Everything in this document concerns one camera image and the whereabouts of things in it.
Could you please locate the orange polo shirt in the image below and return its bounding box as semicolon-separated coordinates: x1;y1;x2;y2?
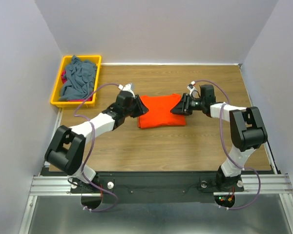
138;94;187;129

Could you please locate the left aluminium side rail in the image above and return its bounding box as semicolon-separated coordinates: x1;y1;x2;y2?
43;108;63;167

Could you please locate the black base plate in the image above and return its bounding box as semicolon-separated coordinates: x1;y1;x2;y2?
40;170;245;204

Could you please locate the yellow plastic bin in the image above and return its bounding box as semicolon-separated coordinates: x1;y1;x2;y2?
50;55;102;108

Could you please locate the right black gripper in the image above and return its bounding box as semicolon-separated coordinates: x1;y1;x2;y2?
170;93;205;116

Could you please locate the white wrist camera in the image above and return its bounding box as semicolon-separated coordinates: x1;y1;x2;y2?
118;83;135;96
187;81;198;96

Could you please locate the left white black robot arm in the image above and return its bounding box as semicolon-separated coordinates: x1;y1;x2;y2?
44;91;148;195

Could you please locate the grey t shirt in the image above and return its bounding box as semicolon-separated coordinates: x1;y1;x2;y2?
59;56;97;101

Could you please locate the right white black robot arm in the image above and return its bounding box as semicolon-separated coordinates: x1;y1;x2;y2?
170;81;268;191

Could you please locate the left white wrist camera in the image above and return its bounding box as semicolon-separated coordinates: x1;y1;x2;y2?
118;83;135;96

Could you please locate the aluminium frame rail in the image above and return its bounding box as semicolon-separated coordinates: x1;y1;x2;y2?
29;174;293;196

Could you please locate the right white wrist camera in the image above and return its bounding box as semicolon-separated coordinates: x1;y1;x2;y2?
187;81;198;96

